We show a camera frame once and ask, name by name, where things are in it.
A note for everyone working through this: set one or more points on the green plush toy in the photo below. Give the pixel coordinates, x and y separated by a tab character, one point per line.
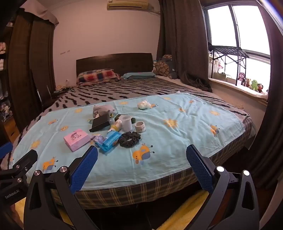
254	85

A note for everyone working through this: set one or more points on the beige bear plush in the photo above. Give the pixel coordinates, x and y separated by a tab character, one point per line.
248	83

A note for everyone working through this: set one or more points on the dark grey cushion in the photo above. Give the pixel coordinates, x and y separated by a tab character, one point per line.
173	68

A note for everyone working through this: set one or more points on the brown spotted cushion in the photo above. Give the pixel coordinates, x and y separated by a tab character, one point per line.
161	67

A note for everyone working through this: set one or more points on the purple wrapper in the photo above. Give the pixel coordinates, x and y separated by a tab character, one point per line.
97	138

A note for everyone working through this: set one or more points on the light blue printed bed sheet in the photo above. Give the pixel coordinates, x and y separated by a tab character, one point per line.
176	141

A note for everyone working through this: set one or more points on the brown striped blanket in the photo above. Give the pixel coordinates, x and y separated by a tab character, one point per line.
132	88

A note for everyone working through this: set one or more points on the brown curtain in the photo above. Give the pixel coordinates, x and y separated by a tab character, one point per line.
274	110
183	44

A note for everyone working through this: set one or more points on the dark brown wardrobe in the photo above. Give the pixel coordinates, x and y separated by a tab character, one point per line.
31	66

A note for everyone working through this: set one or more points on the black box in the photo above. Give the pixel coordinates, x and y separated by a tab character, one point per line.
100	122

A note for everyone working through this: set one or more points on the metal chair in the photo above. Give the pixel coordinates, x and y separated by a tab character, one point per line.
39	97

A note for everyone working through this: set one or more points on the teal pillow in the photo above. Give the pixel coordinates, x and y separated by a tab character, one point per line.
139	75

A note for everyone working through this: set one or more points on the white fluffy ball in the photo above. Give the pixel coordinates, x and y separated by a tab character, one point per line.
143	105

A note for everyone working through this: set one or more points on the white tape roll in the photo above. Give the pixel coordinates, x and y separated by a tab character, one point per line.
140	128

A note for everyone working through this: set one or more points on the brown plaid mattress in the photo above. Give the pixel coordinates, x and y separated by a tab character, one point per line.
132	195

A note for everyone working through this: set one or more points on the pink box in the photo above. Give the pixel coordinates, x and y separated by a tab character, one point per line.
76	139

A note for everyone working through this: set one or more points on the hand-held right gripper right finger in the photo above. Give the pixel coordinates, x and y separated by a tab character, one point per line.
199	168

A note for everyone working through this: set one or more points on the translucent white cup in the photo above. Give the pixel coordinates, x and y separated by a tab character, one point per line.
127	125

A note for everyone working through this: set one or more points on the wall air conditioner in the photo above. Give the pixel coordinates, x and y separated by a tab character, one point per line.
128	4

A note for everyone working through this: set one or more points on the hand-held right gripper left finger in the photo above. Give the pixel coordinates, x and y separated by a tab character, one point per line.
85	170

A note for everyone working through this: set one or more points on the black metal rack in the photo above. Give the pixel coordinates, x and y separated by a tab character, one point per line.
230	52

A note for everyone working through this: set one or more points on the yellow bottle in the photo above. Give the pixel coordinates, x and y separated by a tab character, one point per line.
115	127

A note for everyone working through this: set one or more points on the yellow fluffy blanket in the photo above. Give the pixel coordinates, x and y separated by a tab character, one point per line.
190	210

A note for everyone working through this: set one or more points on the small black case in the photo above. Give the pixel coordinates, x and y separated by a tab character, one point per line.
119	116

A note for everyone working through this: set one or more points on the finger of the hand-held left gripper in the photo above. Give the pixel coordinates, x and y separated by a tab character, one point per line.
25	159
5	150

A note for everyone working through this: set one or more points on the beige box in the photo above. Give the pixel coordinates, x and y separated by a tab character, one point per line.
225	77

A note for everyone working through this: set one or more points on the black scrunchie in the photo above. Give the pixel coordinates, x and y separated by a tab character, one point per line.
129	139

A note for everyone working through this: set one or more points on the window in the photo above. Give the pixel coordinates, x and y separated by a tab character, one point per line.
221	26

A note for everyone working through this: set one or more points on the blue wipes packet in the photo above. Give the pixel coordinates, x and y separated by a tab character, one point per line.
109	141

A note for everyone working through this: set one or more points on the checkered pillow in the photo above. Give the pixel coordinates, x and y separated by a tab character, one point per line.
97	76

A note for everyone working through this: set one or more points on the grey plush toy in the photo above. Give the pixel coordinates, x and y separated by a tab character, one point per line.
104	109

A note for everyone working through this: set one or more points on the red brown monkey plush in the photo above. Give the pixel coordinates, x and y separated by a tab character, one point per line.
260	88

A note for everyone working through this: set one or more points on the dark wooden headboard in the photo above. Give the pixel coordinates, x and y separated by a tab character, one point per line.
115	62

